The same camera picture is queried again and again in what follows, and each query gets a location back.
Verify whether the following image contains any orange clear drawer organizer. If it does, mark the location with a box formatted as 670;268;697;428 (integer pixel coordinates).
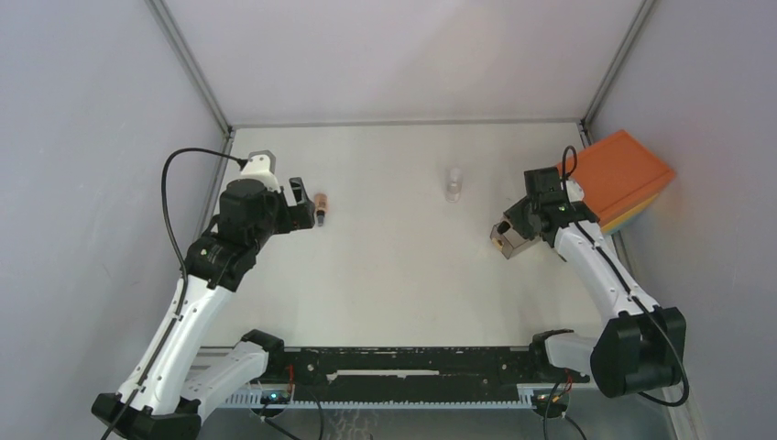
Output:
490;128;677;261

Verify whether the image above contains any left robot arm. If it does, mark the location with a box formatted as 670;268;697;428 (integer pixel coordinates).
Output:
92;170;315;439

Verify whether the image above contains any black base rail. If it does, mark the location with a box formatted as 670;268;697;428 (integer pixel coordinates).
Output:
253;346;592;404

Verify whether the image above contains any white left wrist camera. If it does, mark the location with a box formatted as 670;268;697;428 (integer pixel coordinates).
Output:
240;150;281;193

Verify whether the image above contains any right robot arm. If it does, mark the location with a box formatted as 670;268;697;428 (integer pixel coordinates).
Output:
529;221;690;406

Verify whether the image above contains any left black cable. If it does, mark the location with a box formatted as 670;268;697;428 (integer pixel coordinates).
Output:
100;148;250;440

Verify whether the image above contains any clear small bottle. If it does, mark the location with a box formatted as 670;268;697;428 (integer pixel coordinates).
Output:
445;168;463;203

